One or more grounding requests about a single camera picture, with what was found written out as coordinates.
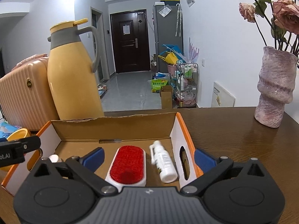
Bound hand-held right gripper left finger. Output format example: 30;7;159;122
28;147;118;196

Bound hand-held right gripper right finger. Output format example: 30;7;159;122
180;148;272;196

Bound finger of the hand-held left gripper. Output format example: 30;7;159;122
7;135;41;154

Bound red and white lint brush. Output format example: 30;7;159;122
105;145;147;187

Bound white spray bottle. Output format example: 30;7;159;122
149;140;178;184

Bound red cardboard box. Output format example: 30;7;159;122
1;112;204;197

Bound yellow mug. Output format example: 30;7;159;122
0;128;31;172

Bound blue tissue pack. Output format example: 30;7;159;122
0;121;18;141

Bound pink ribbed suitcase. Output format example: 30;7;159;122
0;57;60;131

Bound white board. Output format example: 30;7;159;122
211;81;235;108

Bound brown cardboard carton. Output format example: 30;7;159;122
160;85;174;109

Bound yellow thermos jug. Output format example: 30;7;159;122
47;18;105;121

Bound pink cloth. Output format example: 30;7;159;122
16;53;48;69

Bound green and yellow bag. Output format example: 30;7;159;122
151;79;169;93

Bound pink textured vase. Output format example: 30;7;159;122
254;46;299;128

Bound yellow watering can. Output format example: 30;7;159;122
157;52;178;65

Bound blue plastic rack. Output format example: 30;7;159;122
162;43;185;59

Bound grey interior door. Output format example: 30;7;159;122
90;7;105;81

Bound dark brown door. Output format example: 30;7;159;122
110;9;151;74

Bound grey fridge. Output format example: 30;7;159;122
153;3;184;73

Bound white folded umbrella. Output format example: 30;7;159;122
175;3;183;37

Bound clear plastic bag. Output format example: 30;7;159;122
158;6;172;17

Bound dried pink roses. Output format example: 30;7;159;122
238;0;299;57

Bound wire cart with bottles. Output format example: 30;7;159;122
175;60;199;109

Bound purple wall decoration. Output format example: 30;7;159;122
188;37;200;63

